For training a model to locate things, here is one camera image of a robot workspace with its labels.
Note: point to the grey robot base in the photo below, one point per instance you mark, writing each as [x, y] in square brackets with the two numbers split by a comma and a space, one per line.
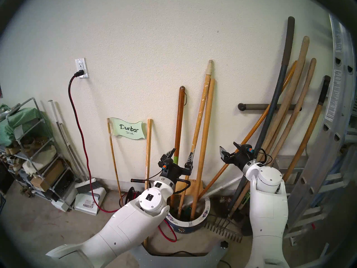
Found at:
[178, 260]

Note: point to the thin bamboo flag stick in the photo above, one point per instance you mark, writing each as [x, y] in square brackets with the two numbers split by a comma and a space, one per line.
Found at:
[113, 155]

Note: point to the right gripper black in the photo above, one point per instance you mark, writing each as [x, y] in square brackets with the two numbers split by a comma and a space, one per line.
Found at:
[239, 158]

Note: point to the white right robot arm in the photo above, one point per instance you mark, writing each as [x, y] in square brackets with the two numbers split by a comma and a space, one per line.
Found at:
[267, 214]

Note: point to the light wooden board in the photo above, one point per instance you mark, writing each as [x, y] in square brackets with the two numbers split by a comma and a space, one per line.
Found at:
[193, 188]

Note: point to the paint-speckled pole with threaded tip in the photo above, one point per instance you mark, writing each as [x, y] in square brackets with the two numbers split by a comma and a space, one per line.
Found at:
[202, 102]

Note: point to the thin metal rod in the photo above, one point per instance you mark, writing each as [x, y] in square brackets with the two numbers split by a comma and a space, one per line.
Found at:
[69, 150]

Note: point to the green checked cloth bag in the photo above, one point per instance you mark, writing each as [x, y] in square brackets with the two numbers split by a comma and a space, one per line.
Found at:
[22, 119]

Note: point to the grey broom brush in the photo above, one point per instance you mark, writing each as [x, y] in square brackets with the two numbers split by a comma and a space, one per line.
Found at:
[86, 186]

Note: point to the metal rake head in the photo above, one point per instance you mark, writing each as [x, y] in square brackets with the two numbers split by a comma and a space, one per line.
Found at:
[223, 228]

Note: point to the thin white tube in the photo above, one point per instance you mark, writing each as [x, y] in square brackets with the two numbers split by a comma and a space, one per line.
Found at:
[54, 114]

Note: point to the white dustpan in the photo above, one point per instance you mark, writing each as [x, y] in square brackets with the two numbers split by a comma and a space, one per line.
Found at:
[89, 201]

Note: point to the plain light wooden dowel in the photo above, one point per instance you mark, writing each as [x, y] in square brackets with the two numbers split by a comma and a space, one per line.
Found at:
[207, 116]

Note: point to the small white plastic box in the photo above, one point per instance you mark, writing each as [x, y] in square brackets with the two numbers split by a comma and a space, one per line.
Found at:
[61, 205]

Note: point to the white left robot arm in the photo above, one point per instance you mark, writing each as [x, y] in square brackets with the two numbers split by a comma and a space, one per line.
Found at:
[131, 225]

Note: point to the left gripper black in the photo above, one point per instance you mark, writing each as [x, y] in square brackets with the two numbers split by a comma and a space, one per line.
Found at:
[174, 172]

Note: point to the aluminium ladder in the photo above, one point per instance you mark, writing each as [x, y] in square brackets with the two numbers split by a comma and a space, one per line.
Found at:
[337, 108]

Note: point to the floral ceramic pot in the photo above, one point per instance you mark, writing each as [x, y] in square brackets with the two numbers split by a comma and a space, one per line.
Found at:
[195, 224]

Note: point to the flat light wooden slat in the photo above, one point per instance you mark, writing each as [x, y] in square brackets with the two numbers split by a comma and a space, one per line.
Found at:
[149, 141]

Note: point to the brown cardboard box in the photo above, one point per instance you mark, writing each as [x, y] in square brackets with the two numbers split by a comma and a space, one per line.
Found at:
[47, 174]

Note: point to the green Dunbar Drive paper flag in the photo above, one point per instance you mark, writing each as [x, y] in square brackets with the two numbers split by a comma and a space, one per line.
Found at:
[128, 128]

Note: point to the white wall outlet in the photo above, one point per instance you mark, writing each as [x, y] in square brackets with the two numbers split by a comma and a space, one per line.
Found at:
[81, 65]

